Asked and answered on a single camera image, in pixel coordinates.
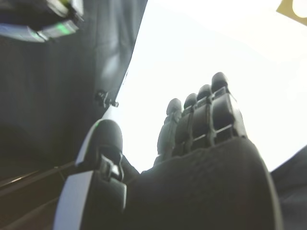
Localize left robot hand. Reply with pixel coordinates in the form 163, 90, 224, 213
53, 71, 283, 230

